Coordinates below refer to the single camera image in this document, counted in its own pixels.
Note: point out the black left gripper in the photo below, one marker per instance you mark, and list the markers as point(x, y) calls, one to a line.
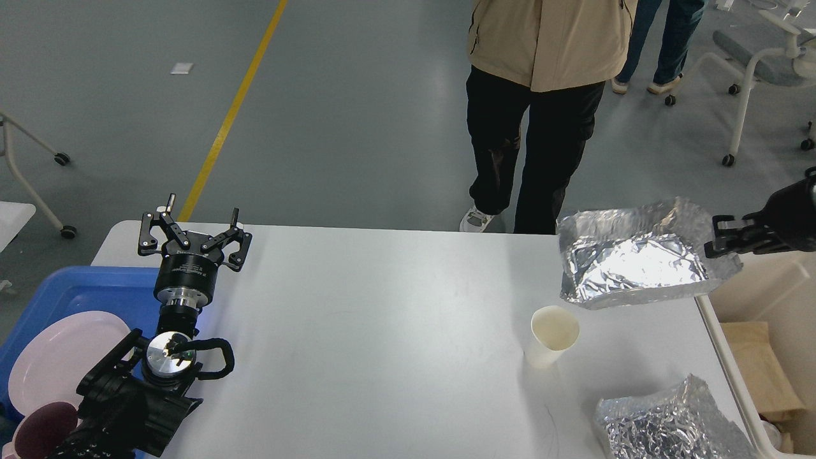
point(189, 274)

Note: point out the brown paper bag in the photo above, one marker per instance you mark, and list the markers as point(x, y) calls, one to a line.
point(768, 385)

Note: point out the blue plastic tray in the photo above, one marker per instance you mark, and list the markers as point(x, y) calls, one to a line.
point(125, 292)

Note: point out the aluminium foil sheet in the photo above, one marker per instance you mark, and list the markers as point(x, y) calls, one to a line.
point(639, 255)

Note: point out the person in blue jeans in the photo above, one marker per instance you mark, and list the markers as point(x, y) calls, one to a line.
point(682, 19)

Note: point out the aluminium foil piece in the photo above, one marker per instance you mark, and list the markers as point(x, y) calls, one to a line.
point(683, 421)

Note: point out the pink mug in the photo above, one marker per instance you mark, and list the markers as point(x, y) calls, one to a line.
point(42, 431)

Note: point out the white chair left edge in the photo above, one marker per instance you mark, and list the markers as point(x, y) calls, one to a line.
point(11, 129)

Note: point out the pink plate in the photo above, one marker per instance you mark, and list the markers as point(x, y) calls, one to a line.
point(53, 364)

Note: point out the beige plastic bin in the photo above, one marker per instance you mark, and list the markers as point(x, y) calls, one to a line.
point(777, 289)

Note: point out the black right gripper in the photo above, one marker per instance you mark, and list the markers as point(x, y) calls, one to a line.
point(788, 216)

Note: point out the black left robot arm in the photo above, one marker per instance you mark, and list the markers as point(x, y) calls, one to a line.
point(135, 398)

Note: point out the white grey office chair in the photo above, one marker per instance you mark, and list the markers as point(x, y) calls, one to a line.
point(776, 51)

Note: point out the crumpled brown paper in bin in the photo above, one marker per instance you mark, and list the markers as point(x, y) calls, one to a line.
point(784, 443)

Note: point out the white side table corner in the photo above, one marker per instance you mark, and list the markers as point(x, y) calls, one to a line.
point(14, 216)

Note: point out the person in black trousers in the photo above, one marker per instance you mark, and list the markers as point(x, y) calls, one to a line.
point(538, 72)

